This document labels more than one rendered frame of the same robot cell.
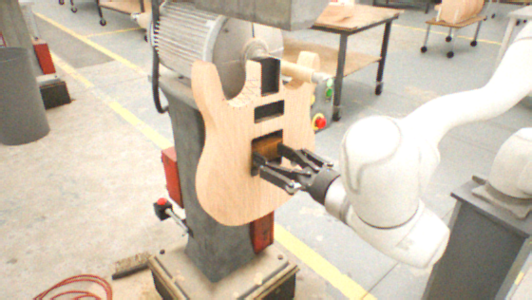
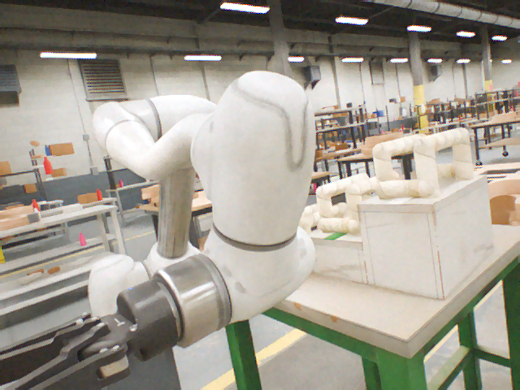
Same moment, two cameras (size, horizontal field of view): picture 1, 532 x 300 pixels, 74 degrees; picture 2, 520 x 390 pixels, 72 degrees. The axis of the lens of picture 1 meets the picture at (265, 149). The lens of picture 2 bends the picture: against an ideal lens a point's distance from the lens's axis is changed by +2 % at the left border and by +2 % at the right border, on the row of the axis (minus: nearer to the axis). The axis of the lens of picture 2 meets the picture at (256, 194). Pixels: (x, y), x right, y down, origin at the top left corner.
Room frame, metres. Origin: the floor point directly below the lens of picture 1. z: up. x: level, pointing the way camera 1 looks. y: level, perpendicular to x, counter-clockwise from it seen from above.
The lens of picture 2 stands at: (0.41, 0.21, 1.25)
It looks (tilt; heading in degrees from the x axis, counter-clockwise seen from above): 7 degrees down; 275
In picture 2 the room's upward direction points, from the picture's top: 10 degrees counter-clockwise
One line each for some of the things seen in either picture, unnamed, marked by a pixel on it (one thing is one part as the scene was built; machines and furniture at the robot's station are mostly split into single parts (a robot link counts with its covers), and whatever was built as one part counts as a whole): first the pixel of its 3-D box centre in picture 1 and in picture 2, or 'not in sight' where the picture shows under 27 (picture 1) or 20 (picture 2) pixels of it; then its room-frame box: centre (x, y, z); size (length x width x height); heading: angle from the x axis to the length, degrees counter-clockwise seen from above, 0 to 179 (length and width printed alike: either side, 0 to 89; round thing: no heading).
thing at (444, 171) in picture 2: not in sight; (444, 171); (0.05, -0.59, 1.12); 0.11 x 0.03 x 0.03; 135
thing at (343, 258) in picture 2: not in sight; (366, 240); (0.23, -0.64, 0.98); 0.27 x 0.16 x 0.09; 45
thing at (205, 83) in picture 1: (213, 85); not in sight; (0.66, 0.10, 1.27); 0.07 x 0.04 x 0.10; 131
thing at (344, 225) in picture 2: not in sight; (339, 225); (0.30, -0.57, 1.04); 0.11 x 0.03 x 0.03; 135
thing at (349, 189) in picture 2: not in sight; (373, 184); (0.20, -0.61, 1.12); 0.20 x 0.03 x 0.03; 44
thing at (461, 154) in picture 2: not in sight; (461, 158); (0.03, -0.56, 1.15); 0.03 x 0.03 x 0.09
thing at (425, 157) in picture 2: not in sight; (426, 171); (0.15, -0.44, 1.15); 0.03 x 0.03 x 0.09
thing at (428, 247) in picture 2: not in sight; (428, 228); (0.12, -0.53, 1.02); 0.27 x 0.15 x 0.17; 45
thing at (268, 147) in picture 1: (263, 150); not in sight; (0.72, 0.00, 1.09); 0.10 x 0.03 x 0.05; 131
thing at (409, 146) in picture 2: not in sight; (401, 145); (0.15, -0.56, 1.20); 0.20 x 0.03 x 0.03; 44
